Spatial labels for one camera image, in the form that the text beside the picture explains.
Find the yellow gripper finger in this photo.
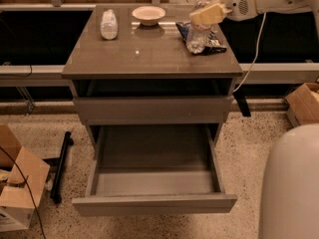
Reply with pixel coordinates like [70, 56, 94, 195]
[189, 3, 230, 25]

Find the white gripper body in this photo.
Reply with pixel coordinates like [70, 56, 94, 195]
[222, 0, 258, 21]

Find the clear plastic water bottle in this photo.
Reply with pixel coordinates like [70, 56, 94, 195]
[186, 0, 213, 54]

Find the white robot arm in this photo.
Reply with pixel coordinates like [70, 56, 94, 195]
[190, 0, 319, 239]

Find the grey drawer cabinet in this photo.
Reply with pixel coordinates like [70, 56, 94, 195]
[62, 5, 242, 140]

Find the closed grey top drawer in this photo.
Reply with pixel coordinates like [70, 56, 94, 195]
[74, 97, 232, 125]

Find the open grey middle drawer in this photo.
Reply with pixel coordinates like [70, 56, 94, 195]
[73, 124, 237, 216]

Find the blue chip bag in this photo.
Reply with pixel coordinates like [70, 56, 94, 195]
[175, 22, 227, 56]

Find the white paper bowl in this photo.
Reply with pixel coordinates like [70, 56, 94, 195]
[132, 6, 165, 26]

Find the black table leg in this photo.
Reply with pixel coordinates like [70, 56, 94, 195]
[233, 91, 251, 118]

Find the cardboard box on right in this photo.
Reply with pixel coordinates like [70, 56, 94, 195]
[285, 83, 319, 127]

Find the cardboard box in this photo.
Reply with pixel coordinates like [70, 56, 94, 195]
[285, 83, 319, 127]
[0, 124, 50, 232]

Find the black metal bar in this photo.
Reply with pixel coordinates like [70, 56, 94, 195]
[50, 131, 74, 204]

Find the cardboard box on left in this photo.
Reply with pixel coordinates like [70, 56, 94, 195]
[0, 124, 50, 232]

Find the white cable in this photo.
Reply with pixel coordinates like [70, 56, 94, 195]
[232, 12, 268, 94]

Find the black cable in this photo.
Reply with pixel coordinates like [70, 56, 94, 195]
[0, 147, 46, 239]

